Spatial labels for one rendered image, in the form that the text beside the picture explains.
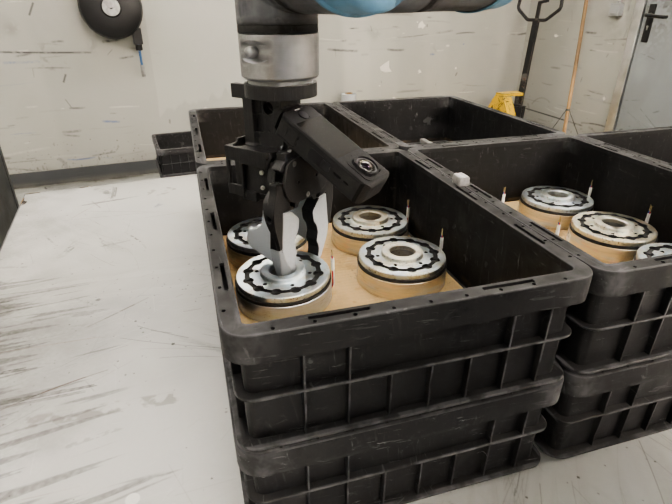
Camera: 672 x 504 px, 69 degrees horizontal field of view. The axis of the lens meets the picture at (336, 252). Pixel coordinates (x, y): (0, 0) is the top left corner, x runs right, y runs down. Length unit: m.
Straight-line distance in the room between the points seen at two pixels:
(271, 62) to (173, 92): 3.36
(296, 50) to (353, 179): 0.12
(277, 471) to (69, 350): 0.43
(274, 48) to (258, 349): 0.26
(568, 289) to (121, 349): 0.57
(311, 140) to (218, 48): 3.38
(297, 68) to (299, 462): 0.34
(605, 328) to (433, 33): 4.08
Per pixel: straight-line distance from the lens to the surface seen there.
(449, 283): 0.59
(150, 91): 3.80
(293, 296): 0.49
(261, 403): 0.38
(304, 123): 0.48
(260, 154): 0.50
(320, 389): 0.39
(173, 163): 2.15
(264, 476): 0.42
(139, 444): 0.60
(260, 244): 0.54
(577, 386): 0.52
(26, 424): 0.68
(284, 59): 0.47
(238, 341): 0.33
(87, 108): 3.82
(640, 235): 0.73
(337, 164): 0.45
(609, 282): 0.46
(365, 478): 0.48
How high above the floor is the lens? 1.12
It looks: 27 degrees down
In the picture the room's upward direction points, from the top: straight up
